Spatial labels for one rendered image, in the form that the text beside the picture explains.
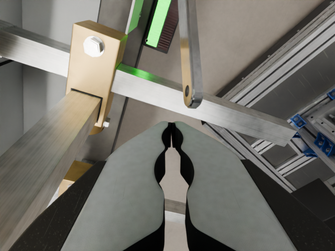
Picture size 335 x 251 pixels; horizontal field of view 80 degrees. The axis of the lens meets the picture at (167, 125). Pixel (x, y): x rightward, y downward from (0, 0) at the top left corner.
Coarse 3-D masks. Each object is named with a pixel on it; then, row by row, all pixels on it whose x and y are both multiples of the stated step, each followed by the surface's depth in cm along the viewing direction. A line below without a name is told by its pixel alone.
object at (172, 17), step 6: (174, 0) 31; (174, 6) 32; (168, 12) 32; (174, 12) 32; (168, 18) 33; (174, 18) 33; (168, 24) 33; (174, 24) 33; (168, 30) 34; (162, 36) 34; (168, 36) 34; (162, 42) 34; (168, 42) 34; (162, 48) 35
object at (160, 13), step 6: (162, 0) 31; (168, 0) 31; (162, 6) 32; (168, 6) 32; (156, 12) 32; (162, 12) 32; (156, 18) 33; (162, 18) 33; (156, 24) 33; (162, 24) 33; (150, 30) 33; (156, 30) 33; (150, 36) 34; (156, 36) 34; (150, 42) 34; (156, 42) 34
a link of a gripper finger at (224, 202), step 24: (192, 144) 9; (216, 144) 9; (192, 168) 8; (216, 168) 8; (240, 168) 8; (192, 192) 7; (216, 192) 7; (240, 192) 7; (192, 216) 6; (216, 216) 6; (240, 216) 6; (264, 216) 6; (192, 240) 6; (216, 240) 6; (240, 240) 6; (264, 240) 6; (288, 240) 5
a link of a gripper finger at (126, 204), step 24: (144, 144) 9; (168, 144) 12; (120, 168) 8; (144, 168) 8; (96, 192) 7; (120, 192) 7; (144, 192) 7; (96, 216) 6; (120, 216) 6; (144, 216) 6; (72, 240) 6; (96, 240) 6; (120, 240) 6; (144, 240) 6
